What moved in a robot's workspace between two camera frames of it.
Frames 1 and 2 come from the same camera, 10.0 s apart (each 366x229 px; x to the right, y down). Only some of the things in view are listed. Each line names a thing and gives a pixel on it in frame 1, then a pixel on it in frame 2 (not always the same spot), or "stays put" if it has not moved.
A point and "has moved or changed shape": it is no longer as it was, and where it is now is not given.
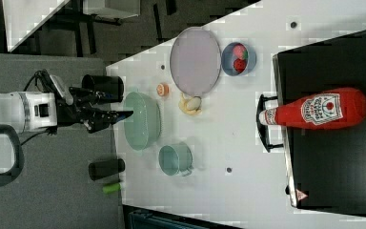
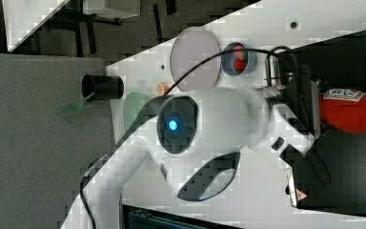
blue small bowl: [227, 60] stays put
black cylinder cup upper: [108, 89] stays put
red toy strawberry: [240, 52] stays put
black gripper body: [75, 106] -> [303, 101]
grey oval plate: [195, 61] stays put
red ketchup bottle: [331, 109] has moved or changed shape
